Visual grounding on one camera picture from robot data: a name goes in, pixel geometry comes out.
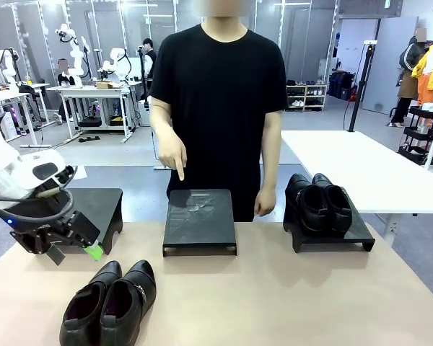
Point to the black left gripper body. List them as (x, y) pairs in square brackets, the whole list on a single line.
[(39, 220)]

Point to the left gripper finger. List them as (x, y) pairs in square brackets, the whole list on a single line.
[(84, 230), (36, 243)]

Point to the person's left forearm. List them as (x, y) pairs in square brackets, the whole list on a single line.
[(270, 166)]

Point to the person's right forearm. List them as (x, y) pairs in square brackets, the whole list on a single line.
[(162, 122)]

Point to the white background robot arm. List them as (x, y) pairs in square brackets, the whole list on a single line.
[(3, 65), (74, 54), (117, 59)]

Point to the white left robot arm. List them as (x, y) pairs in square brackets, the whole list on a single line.
[(21, 169)]

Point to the plain black shoe stand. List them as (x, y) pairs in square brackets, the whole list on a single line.
[(357, 234), (104, 205)]

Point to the scratched black shoe stand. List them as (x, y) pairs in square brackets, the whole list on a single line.
[(198, 223)]

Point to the seated background person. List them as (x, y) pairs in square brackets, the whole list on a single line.
[(65, 77)]

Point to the standing person in black vest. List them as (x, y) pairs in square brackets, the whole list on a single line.
[(148, 61)]

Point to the person in black t-shirt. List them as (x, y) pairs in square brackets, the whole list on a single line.
[(220, 108)]

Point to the person's right hand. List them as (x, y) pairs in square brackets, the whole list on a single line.
[(171, 155)]

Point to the person's left hand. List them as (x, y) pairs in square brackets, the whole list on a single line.
[(266, 202)]

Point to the black leather loafer shoe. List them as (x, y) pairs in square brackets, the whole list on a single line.
[(83, 310)]

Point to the black floor power strip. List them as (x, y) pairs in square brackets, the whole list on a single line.
[(88, 139)]

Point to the white long background desk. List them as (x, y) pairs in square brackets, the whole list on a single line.
[(7, 97)]

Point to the cardboard box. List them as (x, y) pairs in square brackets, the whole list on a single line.
[(106, 85)]

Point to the wooden shoe rack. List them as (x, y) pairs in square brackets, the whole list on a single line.
[(305, 95)]

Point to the large white table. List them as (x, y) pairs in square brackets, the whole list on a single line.
[(364, 166)]

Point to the dark suitcase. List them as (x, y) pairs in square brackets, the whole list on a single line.
[(341, 86)]

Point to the black utility cart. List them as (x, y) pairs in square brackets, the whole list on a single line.
[(418, 134)]

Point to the figure in brown coat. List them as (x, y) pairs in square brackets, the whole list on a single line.
[(407, 86)]

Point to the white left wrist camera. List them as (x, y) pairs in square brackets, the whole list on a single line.
[(80, 173)]

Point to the black camera tripod pole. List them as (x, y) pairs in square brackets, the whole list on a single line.
[(357, 101)]

